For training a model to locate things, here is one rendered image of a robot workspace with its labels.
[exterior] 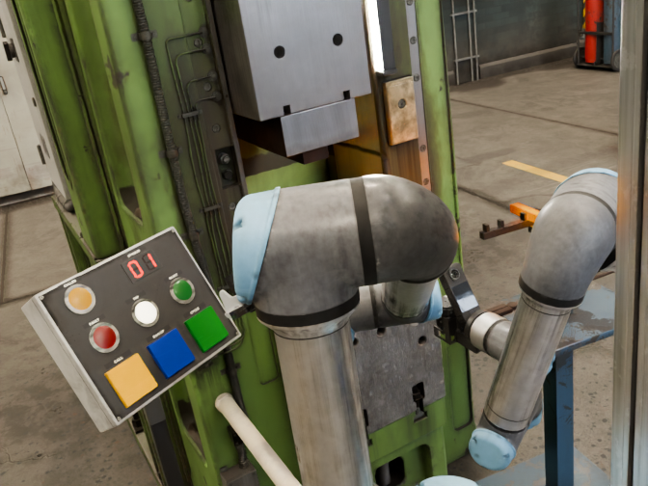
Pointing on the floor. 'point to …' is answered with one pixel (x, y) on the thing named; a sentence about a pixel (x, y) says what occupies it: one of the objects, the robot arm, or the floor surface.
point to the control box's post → (154, 414)
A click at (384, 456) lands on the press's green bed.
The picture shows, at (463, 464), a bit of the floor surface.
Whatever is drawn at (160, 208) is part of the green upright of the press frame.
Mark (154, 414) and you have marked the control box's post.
